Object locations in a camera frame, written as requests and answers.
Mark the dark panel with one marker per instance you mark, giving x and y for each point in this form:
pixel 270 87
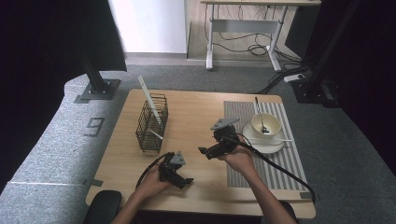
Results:
pixel 300 31

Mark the black curtain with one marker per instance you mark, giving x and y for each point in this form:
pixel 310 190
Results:
pixel 373 62
pixel 37 62

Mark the metal spoon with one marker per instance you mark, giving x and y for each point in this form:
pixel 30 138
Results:
pixel 261 116

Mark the grey tape piece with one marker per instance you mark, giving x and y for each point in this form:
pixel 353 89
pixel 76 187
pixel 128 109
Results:
pixel 305 195
pixel 97 183

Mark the white power strip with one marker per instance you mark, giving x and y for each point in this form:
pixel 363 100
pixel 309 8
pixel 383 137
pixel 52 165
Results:
pixel 294 77

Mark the person's left hand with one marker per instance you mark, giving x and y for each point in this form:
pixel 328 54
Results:
pixel 154 185

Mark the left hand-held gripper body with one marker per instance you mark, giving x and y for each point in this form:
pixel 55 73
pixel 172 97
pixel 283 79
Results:
pixel 168 169

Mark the striped grey placemat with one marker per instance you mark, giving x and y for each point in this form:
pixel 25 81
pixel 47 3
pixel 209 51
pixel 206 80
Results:
pixel 280 174

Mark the white frame desk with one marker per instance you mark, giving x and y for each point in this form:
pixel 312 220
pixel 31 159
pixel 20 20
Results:
pixel 243 25

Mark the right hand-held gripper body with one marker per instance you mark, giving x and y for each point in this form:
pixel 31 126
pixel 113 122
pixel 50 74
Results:
pixel 225 137

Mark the cream cup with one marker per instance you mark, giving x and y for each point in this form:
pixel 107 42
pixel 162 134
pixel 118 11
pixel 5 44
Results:
pixel 274 124

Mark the person's right hand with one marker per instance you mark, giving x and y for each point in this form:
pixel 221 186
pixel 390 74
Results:
pixel 238 160

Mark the black metal stand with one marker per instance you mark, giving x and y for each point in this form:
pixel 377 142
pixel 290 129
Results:
pixel 96 81
pixel 323 56

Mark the cream saucer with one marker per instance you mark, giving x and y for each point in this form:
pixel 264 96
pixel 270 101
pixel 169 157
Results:
pixel 264 147

